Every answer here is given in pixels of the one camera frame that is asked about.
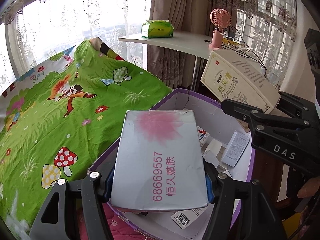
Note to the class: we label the striped cloth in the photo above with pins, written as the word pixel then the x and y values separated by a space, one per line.
pixel 107 48

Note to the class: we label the plain white cube box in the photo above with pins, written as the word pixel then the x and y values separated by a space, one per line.
pixel 213 147

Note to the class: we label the large cream printed box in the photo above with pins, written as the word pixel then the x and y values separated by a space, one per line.
pixel 237 80

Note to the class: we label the green printed cartoon blanket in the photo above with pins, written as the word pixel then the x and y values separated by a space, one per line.
pixel 75 130

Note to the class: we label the white curved desk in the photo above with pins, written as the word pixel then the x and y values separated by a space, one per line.
pixel 180 42

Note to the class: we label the white lace curtain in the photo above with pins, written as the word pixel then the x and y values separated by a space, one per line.
pixel 260 17
pixel 75 17

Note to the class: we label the pink patterned quilt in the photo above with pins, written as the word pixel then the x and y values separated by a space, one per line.
pixel 120 227

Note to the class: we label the black charger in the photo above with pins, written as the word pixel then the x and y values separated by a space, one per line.
pixel 233 35

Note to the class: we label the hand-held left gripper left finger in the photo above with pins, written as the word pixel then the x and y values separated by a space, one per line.
pixel 108 187

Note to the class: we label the person's right hand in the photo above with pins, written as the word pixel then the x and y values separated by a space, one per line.
pixel 307 190

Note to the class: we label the silver box with pink print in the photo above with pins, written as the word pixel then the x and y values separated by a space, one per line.
pixel 157 160

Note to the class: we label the large white red-figure medicine box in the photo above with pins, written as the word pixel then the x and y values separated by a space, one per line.
pixel 203 135

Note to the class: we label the purple cardboard box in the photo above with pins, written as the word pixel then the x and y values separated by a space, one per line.
pixel 207 112

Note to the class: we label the white box with barcode label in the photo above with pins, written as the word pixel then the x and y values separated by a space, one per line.
pixel 186 217

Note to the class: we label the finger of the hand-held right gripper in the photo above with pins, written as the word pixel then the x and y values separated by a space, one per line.
pixel 250 117
pixel 300 107

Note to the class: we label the brown patterned curtain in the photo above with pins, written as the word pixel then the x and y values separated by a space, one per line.
pixel 175 5

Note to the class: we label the tall white text box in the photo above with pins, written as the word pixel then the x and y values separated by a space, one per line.
pixel 235 148

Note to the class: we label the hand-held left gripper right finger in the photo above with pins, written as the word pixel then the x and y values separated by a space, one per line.
pixel 211 192

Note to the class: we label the green tissue pack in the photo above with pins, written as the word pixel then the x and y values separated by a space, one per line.
pixel 157 31

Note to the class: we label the pink handheld fan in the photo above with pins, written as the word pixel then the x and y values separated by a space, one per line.
pixel 216 38

